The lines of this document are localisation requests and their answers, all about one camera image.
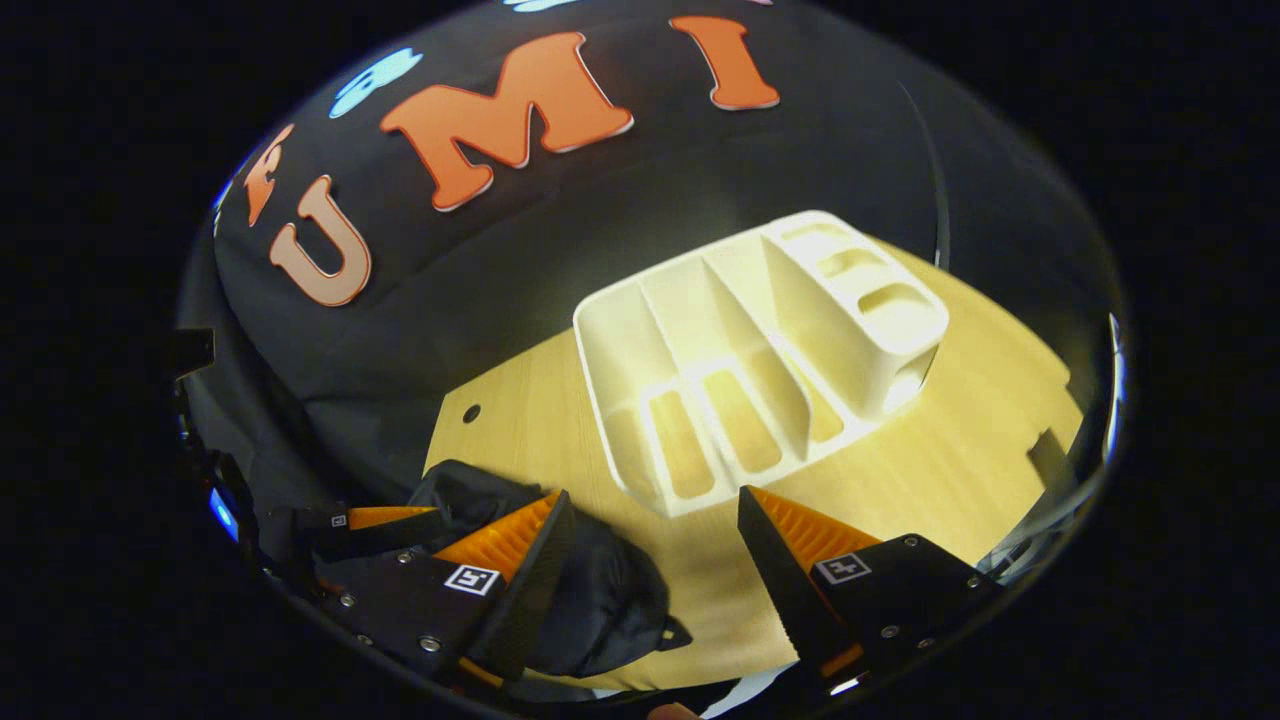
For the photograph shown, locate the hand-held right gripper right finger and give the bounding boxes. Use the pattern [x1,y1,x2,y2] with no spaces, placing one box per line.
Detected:
[737,485,1001,681]

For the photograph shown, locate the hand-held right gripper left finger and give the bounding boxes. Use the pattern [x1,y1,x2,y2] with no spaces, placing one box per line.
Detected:
[315,490,576,691]

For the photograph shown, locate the black schoolbag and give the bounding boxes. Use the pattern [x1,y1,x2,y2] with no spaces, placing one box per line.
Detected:
[405,460,693,681]

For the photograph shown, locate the white bookshelf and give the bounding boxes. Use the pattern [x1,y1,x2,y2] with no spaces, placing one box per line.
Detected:
[573,210,951,518]

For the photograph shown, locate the thin grey pole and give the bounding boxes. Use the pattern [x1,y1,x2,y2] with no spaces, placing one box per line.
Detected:
[895,80,951,271]

